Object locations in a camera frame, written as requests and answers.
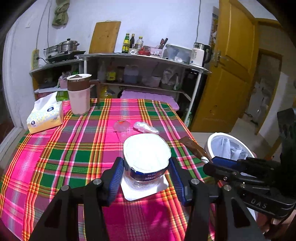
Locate blue white yogurt cup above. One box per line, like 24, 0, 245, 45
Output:
121, 133, 171, 201

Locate translucent trash bag liner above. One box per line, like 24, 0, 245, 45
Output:
211, 136, 252, 161

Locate white round trash bin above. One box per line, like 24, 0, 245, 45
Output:
204, 133, 256, 161

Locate green bottle on floor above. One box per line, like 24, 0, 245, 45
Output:
185, 111, 192, 128

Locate yellow wooden door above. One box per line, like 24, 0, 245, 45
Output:
190, 1, 259, 133

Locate pink plaid tablecloth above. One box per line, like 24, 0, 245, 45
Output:
1, 99, 214, 240

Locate crumpled clear plastic wrap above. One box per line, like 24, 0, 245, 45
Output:
133, 121, 159, 135

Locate pink lidded storage box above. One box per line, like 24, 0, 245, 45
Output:
120, 90, 180, 111

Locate pink bucket on shelf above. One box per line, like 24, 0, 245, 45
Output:
147, 76, 162, 88

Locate white yellow tissue pack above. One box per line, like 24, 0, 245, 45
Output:
27, 92, 64, 134

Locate white electric kettle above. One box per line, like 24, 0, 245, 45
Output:
189, 42, 212, 67

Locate clear plastic container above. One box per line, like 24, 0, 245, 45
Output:
163, 44, 192, 64

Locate pink utensil holder box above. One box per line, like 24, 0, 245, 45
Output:
150, 47, 163, 58

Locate pink brown jug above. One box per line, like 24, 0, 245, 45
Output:
66, 73, 100, 115

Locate white metal shelf unit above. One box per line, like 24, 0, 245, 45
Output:
28, 52, 212, 126

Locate yellow label bottle on shelf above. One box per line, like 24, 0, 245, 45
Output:
106, 62, 116, 83

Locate clear capped bottle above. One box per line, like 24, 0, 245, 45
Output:
135, 36, 144, 50

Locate dark soy sauce bottle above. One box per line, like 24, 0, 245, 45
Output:
129, 34, 134, 49

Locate green sauce bottle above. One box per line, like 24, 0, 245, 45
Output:
121, 33, 130, 53

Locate black induction cooker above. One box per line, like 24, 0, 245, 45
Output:
46, 51, 85, 63

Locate yellow power strip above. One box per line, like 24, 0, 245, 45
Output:
31, 49, 39, 70

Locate steel cooking pot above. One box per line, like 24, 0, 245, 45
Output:
44, 38, 80, 58

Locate wooden cutting board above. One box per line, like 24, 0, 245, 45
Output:
89, 21, 121, 54

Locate green cloth hanging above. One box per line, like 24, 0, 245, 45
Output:
52, 0, 70, 26

